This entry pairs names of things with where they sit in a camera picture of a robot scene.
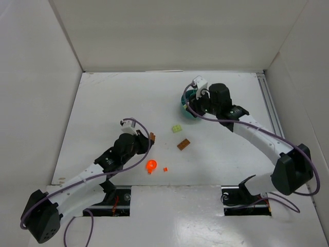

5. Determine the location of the brown lego plate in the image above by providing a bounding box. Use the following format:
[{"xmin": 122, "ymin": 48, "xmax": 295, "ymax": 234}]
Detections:
[
  {"xmin": 150, "ymin": 132, "xmax": 156, "ymax": 145},
  {"xmin": 177, "ymin": 138, "xmax": 190, "ymax": 151}
]

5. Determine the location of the light green curved lego brick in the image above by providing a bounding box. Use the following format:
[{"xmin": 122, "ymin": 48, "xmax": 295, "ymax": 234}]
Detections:
[{"xmin": 172, "ymin": 125, "xmax": 182, "ymax": 133}]

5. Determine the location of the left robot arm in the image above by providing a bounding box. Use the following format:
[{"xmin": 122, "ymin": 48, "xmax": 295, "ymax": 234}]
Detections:
[{"xmin": 21, "ymin": 130, "xmax": 155, "ymax": 244}]

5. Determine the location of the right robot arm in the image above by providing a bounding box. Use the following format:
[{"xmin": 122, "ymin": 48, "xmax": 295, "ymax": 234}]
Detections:
[{"xmin": 182, "ymin": 82, "xmax": 320, "ymax": 201}]

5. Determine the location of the teal round divided container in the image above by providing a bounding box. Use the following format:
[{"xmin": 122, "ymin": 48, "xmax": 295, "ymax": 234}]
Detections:
[{"xmin": 180, "ymin": 89, "xmax": 200, "ymax": 121}]

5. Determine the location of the brown flat lego plate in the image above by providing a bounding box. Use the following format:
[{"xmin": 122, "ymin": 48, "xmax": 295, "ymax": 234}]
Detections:
[{"xmin": 177, "ymin": 138, "xmax": 190, "ymax": 151}]

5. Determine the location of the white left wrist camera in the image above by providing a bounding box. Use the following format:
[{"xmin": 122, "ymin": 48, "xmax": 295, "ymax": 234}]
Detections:
[{"xmin": 120, "ymin": 118, "xmax": 137, "ymax": 135}]

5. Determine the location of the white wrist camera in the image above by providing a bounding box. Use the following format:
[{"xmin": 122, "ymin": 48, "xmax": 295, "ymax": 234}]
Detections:
[
  {"xmin": 192, "ymin": 76, "xmax": 208, "ymax": 99},
  {"xmin": 120, "ymin": 118, "xmax": 137, "ymax": 135}
]

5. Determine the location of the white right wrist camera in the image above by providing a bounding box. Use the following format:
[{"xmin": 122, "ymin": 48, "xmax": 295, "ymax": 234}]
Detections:
[{"xmin": 192, "ymin": 76, "xmax": 208, "ymax": 99}]

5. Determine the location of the orange plastic ring disc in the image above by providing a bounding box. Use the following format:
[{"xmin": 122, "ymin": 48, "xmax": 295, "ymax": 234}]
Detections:
[{"xmin": 145, "ymin": 160, "xmax": 157, "ymax": 174}]

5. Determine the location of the aluminium rail at right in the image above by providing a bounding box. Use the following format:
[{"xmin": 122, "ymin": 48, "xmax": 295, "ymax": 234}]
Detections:
[{"xmin": 256, "ymin": 72, "xmax": 284, "ymax": 137}]

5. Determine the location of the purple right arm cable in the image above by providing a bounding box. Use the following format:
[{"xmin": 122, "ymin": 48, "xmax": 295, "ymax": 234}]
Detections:
[{"xmin": 183, "ymin": 82, "xmax": 321, "ymax": 214}]

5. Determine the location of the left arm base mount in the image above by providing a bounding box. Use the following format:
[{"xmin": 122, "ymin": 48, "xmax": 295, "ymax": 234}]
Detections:
[{"xmin": 83, "ymin": 180, "xmax": 132, "ymax": 217}]

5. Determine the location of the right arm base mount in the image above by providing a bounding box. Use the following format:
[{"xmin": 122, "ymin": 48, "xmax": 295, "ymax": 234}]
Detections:
[{"xmin": 221, "ymin": 186, "xmax": 271, "ymax": 216}]

